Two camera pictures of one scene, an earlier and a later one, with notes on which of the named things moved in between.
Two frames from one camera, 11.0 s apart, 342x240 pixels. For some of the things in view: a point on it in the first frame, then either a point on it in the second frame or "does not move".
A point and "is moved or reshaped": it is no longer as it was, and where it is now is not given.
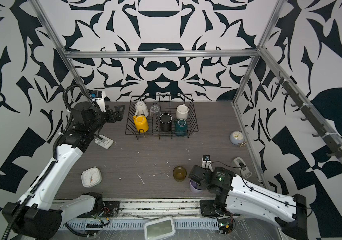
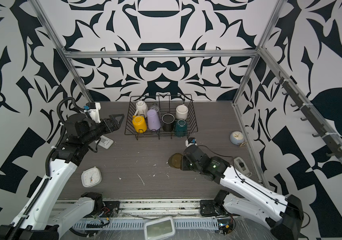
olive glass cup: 179,173 -> 175,160
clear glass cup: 155,111 does not move
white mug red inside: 182,112 does not move
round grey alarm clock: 236,137 does not move
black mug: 165,119 is moved or reshaped
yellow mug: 141,122 does not move
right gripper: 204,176 -> 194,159
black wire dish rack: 162,115 does not move
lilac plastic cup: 193,187 -> 154,121
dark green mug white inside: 181,127 does not move
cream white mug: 142,109 does not move
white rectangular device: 105,142 does not move
